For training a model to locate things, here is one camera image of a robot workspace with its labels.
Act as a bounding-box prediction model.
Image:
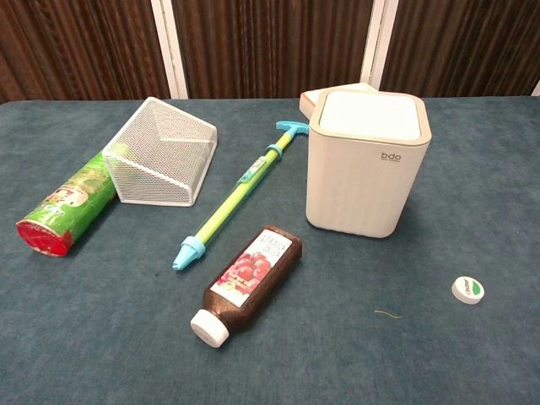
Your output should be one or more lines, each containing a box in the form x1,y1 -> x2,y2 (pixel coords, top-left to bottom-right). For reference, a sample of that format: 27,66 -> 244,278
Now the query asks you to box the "green blue water pump toy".
170,121 -> 312,270

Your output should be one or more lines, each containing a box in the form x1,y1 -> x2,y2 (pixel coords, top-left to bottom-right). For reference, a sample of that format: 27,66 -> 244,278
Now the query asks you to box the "green chip can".
15,143 -> 127,258

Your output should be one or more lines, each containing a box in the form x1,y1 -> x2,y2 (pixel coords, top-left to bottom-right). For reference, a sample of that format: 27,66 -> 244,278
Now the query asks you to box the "beige plastic trash bin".
305,86 -> 434,242

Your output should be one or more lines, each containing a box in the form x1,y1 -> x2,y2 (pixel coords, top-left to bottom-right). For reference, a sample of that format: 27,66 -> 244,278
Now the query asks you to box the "brown ribbed partition panel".
0,0 -> 170,105
381,0 -> 540,97
171,0 -> 377,100

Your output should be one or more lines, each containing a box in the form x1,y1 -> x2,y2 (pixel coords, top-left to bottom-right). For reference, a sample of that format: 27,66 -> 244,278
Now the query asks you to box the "brown bottle white cap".
190,225 -> 304,348

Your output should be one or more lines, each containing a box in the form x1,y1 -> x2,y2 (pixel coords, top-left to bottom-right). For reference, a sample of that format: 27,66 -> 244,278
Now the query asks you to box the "blue table cloth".
0,94 -> 540,405

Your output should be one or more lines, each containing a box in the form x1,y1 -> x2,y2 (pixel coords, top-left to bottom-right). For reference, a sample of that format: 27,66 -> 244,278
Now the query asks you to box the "small white round container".
451,276 -> 486,305

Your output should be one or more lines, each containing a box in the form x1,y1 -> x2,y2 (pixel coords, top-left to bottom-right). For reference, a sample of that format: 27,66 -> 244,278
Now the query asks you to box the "white wire mesh basket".
102,96 -> 219,208

